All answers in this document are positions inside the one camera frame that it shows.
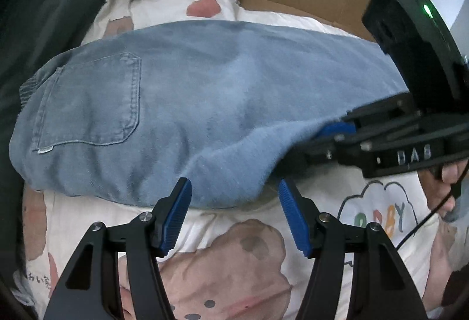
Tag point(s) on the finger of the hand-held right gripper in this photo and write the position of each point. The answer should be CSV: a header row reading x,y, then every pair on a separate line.
x,y
315,158
337,131

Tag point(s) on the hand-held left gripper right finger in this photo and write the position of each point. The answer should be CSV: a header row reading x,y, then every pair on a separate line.
x,y
295,224

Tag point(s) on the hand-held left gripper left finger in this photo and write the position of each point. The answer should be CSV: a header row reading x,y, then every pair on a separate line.
x,y
176,221

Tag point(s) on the blue denim pants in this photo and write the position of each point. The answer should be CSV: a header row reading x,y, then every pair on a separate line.
x,y
183,85

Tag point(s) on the person's right hand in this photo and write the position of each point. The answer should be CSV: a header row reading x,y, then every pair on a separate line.
x,y
436,188

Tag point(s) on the white printed blanket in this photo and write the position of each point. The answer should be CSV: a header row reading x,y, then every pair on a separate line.
x,y
234,257

